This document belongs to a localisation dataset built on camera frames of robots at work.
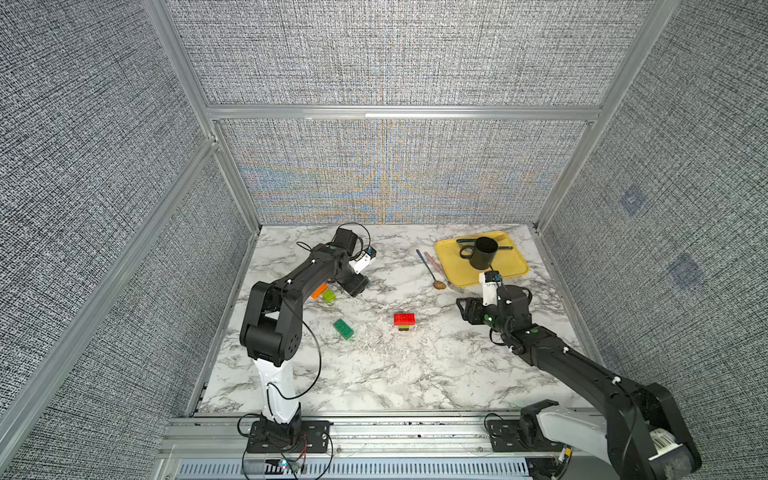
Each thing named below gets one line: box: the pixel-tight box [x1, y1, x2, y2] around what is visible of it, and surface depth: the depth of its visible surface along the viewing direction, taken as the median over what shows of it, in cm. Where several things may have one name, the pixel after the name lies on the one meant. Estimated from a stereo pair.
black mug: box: [459, 236, 499, 270], surface depth 106 cm
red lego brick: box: [393, 313, 417, 326], surface depth 92 cm
